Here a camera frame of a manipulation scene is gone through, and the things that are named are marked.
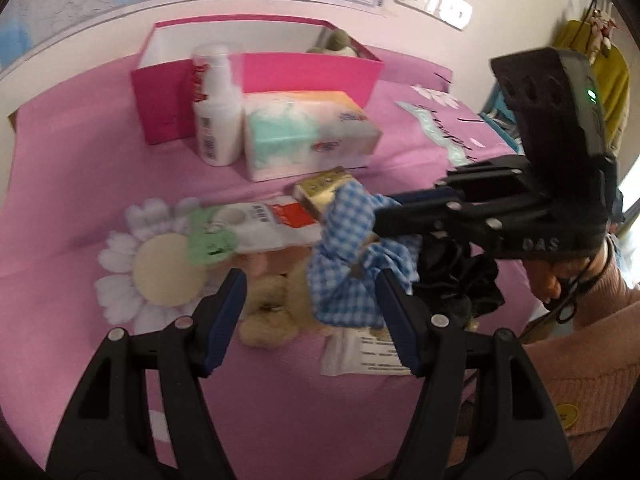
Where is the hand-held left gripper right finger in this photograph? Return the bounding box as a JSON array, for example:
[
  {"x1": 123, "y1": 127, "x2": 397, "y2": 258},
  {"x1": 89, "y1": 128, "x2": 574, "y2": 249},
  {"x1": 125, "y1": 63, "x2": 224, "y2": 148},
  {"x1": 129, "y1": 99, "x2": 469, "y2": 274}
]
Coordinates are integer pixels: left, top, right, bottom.
[{"x1": 375, "y1": 269, "x2": 576, "y2": 480}]

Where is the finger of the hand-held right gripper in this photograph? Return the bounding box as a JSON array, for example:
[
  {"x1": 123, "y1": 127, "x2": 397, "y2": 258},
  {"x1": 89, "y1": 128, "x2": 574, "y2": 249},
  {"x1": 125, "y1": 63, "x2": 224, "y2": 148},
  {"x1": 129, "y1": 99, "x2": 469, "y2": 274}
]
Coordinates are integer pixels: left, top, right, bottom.
[
  {"x1": 371, "y1": 200, "x2": 506, "y2": 257},
  {"x1": 385, "y1": 186, "x2": 461, "y2": 208}
]

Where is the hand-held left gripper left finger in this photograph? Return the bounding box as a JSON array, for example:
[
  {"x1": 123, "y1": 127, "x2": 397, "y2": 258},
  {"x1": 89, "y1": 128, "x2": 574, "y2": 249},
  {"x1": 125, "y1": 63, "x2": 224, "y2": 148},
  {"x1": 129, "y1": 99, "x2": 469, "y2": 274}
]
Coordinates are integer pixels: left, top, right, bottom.
[{"x1": 45, "y1": 267, "x2": 248, "y2": 480}]

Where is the beige plush bear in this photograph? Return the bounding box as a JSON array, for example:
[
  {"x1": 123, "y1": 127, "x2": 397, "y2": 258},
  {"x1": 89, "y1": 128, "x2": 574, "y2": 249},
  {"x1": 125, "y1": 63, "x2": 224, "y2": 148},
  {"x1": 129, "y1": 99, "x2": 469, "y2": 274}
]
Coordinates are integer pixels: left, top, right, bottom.
[{"x1": 237, "y1": 245, "x2": 391, "y2": 348}]

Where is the black scrunchie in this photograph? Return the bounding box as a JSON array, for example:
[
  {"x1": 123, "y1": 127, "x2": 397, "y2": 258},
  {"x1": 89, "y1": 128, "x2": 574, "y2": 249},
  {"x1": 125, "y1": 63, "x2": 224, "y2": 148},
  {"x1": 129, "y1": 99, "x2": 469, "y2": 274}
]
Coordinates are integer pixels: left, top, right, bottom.
[{"x1": 412, "y1": 235, "x2": 501, "y2": 331}]

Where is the blue gingham scrunchie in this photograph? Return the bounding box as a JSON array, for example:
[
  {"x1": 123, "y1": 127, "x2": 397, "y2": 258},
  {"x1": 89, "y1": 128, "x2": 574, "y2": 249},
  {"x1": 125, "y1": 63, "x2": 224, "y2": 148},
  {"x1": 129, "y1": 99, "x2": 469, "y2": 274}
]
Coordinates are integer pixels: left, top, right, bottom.
[{"x1": 306, "y1": 180, "x2": 423, "y2": 328}]

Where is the pink cardboard box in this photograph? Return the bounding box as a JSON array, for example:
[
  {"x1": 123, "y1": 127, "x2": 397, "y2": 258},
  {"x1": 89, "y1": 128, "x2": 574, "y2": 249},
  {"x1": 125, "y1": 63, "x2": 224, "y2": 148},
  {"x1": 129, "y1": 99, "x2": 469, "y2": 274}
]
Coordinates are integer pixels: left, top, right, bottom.
[{"x1": 131, "y1": 14, "x2": 386, "y2": 146}]

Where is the person's right forearm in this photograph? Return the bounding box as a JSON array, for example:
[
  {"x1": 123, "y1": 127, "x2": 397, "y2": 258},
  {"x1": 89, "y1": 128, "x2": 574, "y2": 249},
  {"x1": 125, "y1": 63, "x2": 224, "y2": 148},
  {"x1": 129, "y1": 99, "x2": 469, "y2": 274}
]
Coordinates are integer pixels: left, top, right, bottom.
[{"x1": 520, "y1": 260, "x2": 640, "y2": 468}]

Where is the person's right hand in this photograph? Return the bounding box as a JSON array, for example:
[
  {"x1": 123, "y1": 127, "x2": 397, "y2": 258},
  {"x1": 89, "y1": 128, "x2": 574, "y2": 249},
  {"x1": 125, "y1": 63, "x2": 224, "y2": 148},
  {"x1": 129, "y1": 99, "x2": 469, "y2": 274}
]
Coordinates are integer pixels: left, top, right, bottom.
[{"x1": 525, "y1": 240, "x2": 613, "y2": 311}]

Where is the white paper packet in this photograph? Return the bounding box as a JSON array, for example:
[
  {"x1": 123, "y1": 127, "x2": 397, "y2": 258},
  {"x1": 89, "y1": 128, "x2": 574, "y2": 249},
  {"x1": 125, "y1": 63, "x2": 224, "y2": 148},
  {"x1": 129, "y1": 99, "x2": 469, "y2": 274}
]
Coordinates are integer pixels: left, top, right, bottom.
[{"x1": 320, "y1": 332, "x2": 426, "y2": 377}]

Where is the yellow hanging garment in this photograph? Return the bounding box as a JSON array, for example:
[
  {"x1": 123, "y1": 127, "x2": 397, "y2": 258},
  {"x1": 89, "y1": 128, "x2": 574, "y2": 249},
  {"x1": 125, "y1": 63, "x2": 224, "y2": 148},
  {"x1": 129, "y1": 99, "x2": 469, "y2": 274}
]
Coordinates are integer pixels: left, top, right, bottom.
[{"x1": 552, "y1": 20, "x2": 631, "y2": 146}]

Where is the green packet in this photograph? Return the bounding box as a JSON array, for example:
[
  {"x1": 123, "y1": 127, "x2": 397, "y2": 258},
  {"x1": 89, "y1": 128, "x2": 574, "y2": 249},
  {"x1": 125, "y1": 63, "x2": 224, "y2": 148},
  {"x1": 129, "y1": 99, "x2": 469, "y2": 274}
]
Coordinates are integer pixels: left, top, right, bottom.
[{"x1": 186, "y1": 207, "x2": 238, "y2": 267}]

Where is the white daisy coaster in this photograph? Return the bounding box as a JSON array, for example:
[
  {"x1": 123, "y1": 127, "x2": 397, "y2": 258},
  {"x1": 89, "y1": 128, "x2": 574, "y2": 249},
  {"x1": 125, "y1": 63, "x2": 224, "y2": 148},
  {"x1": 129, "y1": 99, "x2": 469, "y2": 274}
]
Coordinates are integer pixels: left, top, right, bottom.
[{"x1": 95, "y1": 197, "x2": 241, "y2": 333}]

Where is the white tube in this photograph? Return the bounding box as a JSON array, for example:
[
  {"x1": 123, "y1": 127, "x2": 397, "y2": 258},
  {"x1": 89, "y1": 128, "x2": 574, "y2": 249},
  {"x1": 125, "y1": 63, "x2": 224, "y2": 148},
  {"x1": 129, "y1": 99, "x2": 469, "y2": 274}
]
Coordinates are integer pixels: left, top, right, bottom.
[{"x1": 200, "y1": 197, "x2": 326, "y2": 253}]

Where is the small gold box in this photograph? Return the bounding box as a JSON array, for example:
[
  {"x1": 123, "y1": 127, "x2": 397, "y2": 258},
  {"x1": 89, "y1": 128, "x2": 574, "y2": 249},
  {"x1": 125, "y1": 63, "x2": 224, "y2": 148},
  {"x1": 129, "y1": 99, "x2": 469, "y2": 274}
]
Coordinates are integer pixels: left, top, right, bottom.
[{"x1": 292, "y1": 166, "x2": 353, "y2": 221}]

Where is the small hanging plush toy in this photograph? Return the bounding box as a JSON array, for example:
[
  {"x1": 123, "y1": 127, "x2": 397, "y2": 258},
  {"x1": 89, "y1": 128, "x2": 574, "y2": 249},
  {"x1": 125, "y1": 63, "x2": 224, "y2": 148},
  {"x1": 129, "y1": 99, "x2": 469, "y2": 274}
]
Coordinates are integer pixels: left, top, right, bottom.
[{"x1": 587, "y1": 5, "x2": 618, "y2": 51}]

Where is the pastel tissue pack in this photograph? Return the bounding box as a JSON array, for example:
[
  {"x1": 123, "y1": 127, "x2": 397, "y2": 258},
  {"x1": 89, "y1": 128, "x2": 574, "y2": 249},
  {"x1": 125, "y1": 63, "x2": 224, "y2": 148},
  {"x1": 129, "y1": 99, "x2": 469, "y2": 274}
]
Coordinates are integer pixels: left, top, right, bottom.
[{"x1": 242, "y1": 91, "x2": 383, "y2": 183}]

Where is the green plush toy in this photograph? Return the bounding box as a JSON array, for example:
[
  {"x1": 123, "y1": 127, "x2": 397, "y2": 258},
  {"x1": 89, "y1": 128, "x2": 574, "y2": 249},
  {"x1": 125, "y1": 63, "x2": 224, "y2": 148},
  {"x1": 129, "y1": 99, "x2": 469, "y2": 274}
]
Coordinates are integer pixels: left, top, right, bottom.
[{"x1": 306, "y1": 30, "x2": 361, "y2": 58}]

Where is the white spray bottle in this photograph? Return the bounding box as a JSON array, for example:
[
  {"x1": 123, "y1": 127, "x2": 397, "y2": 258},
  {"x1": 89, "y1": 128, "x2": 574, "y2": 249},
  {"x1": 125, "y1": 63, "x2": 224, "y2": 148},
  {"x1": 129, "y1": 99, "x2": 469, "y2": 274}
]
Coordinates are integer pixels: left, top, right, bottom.
[{"x1": 191, "y1": 44, "x2": 246, "y2": 167}]

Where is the pink bed sheet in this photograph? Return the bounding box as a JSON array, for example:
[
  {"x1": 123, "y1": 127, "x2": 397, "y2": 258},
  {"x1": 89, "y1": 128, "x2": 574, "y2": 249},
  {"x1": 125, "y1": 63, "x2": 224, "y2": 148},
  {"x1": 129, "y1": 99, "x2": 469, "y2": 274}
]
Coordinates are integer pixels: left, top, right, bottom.
[{"x1": 0, "y1": 45, "x2": 546, "y2": 480}]

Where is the black cable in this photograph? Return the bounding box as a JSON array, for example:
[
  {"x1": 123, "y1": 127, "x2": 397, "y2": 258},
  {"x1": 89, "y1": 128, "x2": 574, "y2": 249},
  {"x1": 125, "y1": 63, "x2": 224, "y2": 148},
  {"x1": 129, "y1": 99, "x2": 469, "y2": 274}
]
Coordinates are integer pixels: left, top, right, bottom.
[{"x1": 547, "y1": 245, "x2": 611, "y2": 323}]

